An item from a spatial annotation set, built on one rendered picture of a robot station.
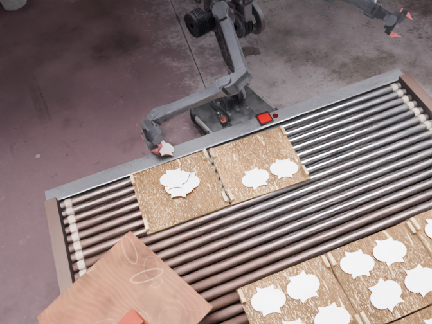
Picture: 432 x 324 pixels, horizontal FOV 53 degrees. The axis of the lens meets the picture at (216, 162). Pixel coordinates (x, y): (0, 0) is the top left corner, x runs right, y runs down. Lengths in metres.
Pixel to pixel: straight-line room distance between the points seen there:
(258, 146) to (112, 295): 1.02
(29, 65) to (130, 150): 1.52
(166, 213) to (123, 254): 0.30
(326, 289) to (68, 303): 1.06
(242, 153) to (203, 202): 0.34
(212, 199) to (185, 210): 0.14
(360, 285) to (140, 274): 0.92
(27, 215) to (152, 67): 1.69
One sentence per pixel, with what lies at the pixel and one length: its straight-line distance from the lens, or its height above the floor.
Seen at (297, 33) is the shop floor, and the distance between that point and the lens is 4.35.
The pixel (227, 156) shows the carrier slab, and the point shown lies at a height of 0.94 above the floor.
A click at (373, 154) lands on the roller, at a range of 2.33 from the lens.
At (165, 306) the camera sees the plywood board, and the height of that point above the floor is 1.04.
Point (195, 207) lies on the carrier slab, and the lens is 2.08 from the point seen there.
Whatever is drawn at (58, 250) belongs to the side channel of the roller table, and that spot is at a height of 0.95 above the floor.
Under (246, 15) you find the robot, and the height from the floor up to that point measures 1.23.
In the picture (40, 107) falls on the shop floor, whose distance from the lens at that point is 4.13.
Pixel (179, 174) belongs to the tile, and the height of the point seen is 0.97.
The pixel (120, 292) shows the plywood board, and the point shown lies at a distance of 1.88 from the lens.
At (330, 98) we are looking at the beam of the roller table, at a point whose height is 0.92.
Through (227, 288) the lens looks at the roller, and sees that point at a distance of 1.94.
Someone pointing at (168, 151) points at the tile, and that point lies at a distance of 2.26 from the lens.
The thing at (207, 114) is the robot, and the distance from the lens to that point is 3.33.
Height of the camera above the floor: 2.76
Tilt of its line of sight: 56 degrees down
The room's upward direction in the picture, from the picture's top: 7 degrees counter-clockwise
